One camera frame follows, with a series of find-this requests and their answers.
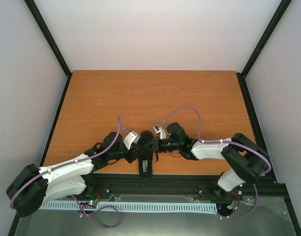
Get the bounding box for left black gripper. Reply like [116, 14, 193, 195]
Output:
[108, 144, 146, 164]

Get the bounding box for black shoelace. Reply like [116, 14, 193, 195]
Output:
[142, 141, 159, 162]

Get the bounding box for black canvas shoe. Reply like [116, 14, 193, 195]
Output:
[137, 130, 153, 179]

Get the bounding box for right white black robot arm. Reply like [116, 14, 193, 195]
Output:
[148, 122, 271, 199]

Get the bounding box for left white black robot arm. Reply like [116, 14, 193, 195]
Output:
[6, 131, 140, 218]

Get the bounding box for left green-lit circuit board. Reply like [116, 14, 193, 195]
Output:
[80, 200, 98, 210]

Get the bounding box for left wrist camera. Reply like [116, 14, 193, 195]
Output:
[123, 131, 141, 150]

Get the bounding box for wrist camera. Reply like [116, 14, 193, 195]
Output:
[153, 125, 166, 140]
[123, 131, 141, 150]

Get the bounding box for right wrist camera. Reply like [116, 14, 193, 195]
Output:
[153, 125, 166, 140]

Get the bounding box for light blue slotted cable duct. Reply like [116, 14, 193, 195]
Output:
[40, 200, 217, 214]

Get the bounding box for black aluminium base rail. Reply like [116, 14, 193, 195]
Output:
[85, 174, 289, 202]

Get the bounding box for left black frame post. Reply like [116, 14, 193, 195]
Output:
[24, 0, 72, 77]

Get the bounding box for black frame post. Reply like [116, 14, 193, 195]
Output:
[241, 0, 293, 77]
[24, 0, 72, 77]

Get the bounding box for right black frame post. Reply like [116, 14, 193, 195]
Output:
[241, 0, 293, 77]

